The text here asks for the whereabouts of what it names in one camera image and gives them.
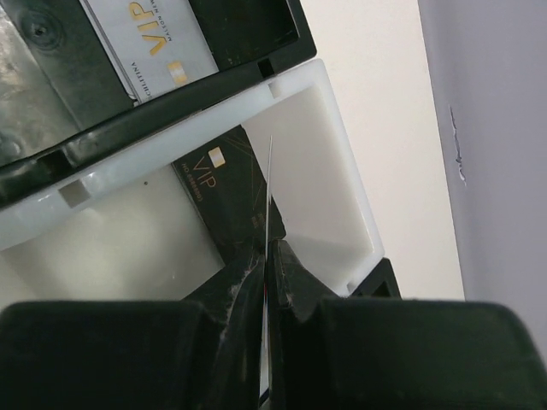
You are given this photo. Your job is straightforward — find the silver credit card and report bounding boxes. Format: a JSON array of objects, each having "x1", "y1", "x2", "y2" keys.
[{"x1": 80, "y1": 0, "x2": 219, "y2": 103}]

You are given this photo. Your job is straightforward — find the black bin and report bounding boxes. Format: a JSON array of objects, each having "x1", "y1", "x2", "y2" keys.
[
  {"x1": 351, "y1": 258, "x2": 401, "y2": 299},
  {"x1": 1, "y1": 0, "x2": 316, "y2": 207}
]

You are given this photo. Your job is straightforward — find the black left bin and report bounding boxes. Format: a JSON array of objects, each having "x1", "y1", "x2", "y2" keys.
[{"x1": 1, "y1": 0, "x2": 316, "y2": 207}]

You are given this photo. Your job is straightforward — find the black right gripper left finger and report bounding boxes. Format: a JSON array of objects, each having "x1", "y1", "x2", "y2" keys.
[{"x1": 1, "y1": 241, "x2": 265, "y2": 409}]

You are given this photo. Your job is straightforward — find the dark grey card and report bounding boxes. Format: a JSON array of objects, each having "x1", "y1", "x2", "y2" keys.
[{"x1": 259, "y1": 136, "x2": 273, "y2": 409}]

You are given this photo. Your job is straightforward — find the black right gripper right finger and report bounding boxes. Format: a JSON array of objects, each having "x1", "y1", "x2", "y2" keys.
[{"x1": 266, "y1": 240, "x2": 546, "y2": 409}]

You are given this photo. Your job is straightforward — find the white middle bin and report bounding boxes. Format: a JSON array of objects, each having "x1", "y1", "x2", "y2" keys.
[{"x1": 1, "y1": 60, "x2": 384, "y2": 305}]

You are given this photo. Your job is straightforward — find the black credit card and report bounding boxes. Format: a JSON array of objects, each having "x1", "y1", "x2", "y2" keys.
[{"x1": 172, "y1": 126, "x2": 286, "y2": 264}]

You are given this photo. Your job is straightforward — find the black right bin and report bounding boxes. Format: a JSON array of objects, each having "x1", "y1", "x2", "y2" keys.
[{"x1": 351, "y1": 258, "x2": 401, "y2": 299}]

